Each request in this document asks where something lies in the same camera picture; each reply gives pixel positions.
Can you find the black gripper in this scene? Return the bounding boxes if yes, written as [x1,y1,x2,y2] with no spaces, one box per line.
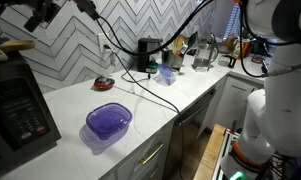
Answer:
[0,0,63,33]

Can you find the metal utensil holding bucket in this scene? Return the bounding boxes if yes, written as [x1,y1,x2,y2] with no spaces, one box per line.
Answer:
[161,49,185,72]

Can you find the light wooden spatula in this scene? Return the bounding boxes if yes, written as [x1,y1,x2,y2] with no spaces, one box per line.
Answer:
[0,39,36,54]

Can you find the black microwave oven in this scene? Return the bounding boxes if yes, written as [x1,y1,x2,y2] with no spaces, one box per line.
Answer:
[0,51,63,179]

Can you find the black steel coffee maker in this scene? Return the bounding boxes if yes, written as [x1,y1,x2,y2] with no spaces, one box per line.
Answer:
[137,37,164,74]

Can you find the purple plastic food container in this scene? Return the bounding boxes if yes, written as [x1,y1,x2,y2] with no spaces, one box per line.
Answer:
[79,102,134,156]

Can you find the clear container with blue lid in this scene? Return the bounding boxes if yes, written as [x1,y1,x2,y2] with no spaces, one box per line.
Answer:
[153,63,178,86]

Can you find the wooden spoon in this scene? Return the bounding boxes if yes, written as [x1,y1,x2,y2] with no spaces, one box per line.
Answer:
[172,33,188,54]

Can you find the black nylon spatula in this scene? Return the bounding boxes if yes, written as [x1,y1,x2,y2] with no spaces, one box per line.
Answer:
[185,31,199,54]

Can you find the silver metal container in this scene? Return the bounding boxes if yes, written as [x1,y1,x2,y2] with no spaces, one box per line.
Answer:
[191,41,221,73]

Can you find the window with blinds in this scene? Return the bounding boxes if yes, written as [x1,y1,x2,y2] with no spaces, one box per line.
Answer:
[221,3,242,41]

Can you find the colourful food package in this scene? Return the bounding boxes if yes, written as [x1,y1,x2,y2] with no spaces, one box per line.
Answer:
[230,39,252,60]

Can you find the white kitchen cabinets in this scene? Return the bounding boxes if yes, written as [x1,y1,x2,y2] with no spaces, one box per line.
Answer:
[99,75,265,180]

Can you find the wooden board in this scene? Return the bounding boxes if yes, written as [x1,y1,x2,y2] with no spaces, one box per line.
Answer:
[193,123,228,180]

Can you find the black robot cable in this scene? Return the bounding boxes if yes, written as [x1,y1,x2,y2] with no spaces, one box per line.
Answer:
[73,0,213,57]

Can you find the white wall outlet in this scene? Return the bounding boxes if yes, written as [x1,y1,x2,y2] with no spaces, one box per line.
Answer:
[97,32,112,54]

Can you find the black coffee maker cord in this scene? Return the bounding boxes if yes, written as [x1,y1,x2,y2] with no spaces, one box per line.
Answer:
[120,68,151,84]

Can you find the long power cable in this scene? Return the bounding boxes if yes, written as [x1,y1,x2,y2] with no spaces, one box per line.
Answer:
[103,43,186,180]

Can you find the brass drawer handle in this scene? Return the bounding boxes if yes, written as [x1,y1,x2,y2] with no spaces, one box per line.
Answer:
[138,142,165,166]

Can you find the steel dishwasher handle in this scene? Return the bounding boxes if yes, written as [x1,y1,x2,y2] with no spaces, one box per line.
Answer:
[176,88,218,128]

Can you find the aluminium robot stand frame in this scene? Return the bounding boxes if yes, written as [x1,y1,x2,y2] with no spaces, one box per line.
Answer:
[212,128,242,180]

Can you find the grey sleeved arm cable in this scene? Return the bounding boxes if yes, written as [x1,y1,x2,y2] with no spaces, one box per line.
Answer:
[238,0,301,79]

